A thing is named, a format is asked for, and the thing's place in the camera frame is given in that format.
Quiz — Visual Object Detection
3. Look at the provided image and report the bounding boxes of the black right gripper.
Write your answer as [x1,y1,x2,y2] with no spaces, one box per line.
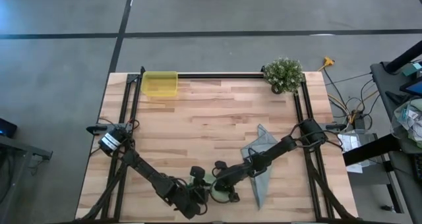
[212,159,245,204]

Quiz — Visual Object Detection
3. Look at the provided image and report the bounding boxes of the green microfiber towel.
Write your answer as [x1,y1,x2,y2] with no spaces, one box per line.
[202,173,230,202]

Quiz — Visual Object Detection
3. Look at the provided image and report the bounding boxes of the grey microfiber towel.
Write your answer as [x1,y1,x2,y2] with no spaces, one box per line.
[240,124,280,209]

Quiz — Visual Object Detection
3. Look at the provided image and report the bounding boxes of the yellow translucent plastic basket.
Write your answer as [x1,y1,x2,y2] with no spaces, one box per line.
[140,70,179,98]

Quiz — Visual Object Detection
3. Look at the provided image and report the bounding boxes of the small potted green plant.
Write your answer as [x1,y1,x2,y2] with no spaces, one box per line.
[262,56,306,96]

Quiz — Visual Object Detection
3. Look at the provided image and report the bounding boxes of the white paper sheet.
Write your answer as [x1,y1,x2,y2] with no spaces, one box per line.
[346,163,364,175]

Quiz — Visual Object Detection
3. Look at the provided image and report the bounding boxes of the clear plastic bin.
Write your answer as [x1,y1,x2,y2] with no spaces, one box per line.
[338,128,376,174]

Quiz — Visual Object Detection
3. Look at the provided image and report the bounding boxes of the power strip on floor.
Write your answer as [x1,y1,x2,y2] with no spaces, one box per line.
[351,111,367,130]

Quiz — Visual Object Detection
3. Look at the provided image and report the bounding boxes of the black diagonal beam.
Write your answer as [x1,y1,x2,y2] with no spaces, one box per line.
[384,41,422,74]
[342,134,402,167]

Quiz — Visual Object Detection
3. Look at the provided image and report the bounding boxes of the yellow plug on floor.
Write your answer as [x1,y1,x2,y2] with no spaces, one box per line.
[317,55,336,72]

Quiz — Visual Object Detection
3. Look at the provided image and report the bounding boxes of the grey metal cart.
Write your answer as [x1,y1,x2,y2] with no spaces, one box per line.
[0,134,53,224]

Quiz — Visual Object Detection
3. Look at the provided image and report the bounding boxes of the grey side table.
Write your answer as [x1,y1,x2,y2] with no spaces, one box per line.
[370,41,422,224]

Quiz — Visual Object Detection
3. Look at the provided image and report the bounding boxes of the clear bag of cloths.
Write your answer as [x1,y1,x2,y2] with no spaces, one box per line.
[390,98,422,146]

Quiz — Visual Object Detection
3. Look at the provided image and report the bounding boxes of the black device with light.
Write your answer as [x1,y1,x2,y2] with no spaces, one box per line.
[0,117,18,139]

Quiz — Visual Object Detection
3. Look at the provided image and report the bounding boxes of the black keyboard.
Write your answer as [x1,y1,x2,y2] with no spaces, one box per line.
[411,153,422,185]

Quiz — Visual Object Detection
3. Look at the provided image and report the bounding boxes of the tablet with blue screen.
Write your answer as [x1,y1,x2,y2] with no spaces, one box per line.
[399,80,422,98]

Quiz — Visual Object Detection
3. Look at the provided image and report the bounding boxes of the teal box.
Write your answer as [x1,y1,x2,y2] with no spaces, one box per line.
[401,61,422,77]

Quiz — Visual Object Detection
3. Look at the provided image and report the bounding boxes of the black aluminium table frame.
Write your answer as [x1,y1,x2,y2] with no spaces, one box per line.
[75,65,361,223]

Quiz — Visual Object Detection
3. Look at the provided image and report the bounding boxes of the black floor cable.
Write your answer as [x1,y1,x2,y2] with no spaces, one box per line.
[322,67,350,115]

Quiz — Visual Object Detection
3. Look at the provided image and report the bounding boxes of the grey floor cable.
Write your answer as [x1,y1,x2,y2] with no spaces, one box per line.
[325,72,373,86]

